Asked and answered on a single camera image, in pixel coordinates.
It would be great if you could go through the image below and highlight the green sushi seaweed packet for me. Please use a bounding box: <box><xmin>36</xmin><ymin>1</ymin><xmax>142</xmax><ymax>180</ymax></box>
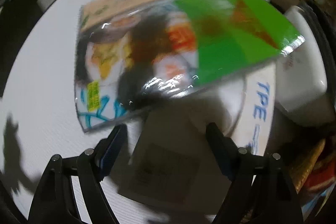
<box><xmin>75</xmin><ymin>0</ymin><xmax>305</xmax><ymax>132</ymax></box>

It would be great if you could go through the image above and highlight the wicker basket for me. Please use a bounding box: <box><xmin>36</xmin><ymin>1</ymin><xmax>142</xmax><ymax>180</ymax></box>
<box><xmin>289</xmin><ymin>139</ymin><xmax>326</xmax><ymax>194</ymax></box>

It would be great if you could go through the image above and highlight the white striped table mat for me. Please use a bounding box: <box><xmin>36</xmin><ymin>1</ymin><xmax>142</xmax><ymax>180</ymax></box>
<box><xmin>1</xmin><ymin>0</ymin><xmax>108</xmax><ymax>218</ymax></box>

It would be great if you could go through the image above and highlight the white plastic container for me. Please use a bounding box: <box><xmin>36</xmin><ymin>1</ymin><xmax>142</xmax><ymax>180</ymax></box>
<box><xmin>276</xmin><ymin>6</ymin><xmax>335</xmax><ymax>126</ymax></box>

